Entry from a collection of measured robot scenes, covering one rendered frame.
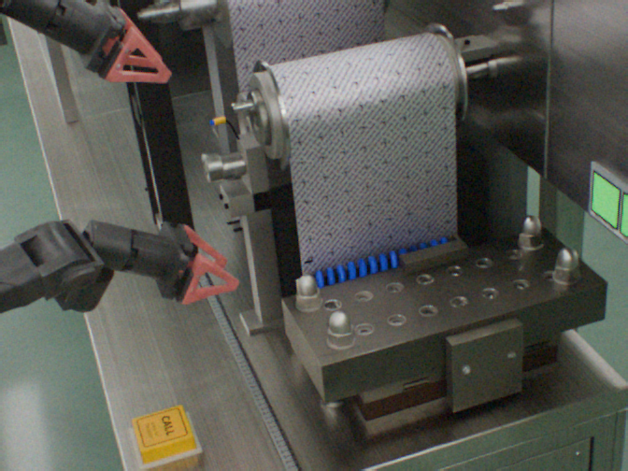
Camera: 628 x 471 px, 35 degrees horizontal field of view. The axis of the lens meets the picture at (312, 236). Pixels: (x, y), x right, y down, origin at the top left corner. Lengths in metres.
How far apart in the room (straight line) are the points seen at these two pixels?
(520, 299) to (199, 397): 0.46
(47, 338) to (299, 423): 1.95
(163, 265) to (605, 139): 0.56
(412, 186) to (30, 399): 1.83
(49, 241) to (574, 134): 0.65
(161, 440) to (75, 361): 1.78
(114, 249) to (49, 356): 1.88
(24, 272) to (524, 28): 0.69
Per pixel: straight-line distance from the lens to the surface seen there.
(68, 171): 2.08
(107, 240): 1.25
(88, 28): 1.20
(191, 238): 1.33
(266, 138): 1.29
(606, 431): 1.42
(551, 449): 1.38
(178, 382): 1.43
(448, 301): 1.30
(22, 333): 3.25
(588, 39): 1.19
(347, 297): 1.32
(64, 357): 3.09
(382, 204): 1.36
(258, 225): 1.40
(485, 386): 1.31
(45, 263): 1.20
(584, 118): 1.23
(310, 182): 1.30
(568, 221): 1.71
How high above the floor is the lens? 1.78
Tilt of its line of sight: 31 degrees down
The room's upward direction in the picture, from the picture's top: 6 degrees counter-clockwise
